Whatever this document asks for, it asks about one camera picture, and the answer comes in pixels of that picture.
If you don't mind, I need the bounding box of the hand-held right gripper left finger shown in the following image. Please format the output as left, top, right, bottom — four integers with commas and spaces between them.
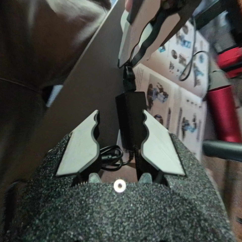
56, 110, 101, 177

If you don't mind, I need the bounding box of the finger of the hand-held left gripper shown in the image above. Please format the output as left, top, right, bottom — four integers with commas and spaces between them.
117, 8, 165, 69
131, 11, 192, 66

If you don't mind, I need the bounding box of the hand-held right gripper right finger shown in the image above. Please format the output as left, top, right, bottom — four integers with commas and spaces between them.
135, 109, 187, 183

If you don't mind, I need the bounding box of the black power cord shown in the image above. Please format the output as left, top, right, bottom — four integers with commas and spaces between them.
123, 17, 206, 92

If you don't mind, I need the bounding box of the black power adapter with cable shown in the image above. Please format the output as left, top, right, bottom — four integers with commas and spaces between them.
99, 91, 147, 169

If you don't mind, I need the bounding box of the grey desk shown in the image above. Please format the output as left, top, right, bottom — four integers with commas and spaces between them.
0, 0, 242, 208

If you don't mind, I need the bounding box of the dark grey cylinder bottle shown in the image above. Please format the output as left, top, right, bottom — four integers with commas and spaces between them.
203, 139, 242, 162

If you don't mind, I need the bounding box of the printed instruction booklet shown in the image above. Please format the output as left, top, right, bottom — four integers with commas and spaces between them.
116, 19, 210, 161

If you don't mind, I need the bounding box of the red cylinder bottle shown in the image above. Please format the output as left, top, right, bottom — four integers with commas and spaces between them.
206, 85, 242, 143

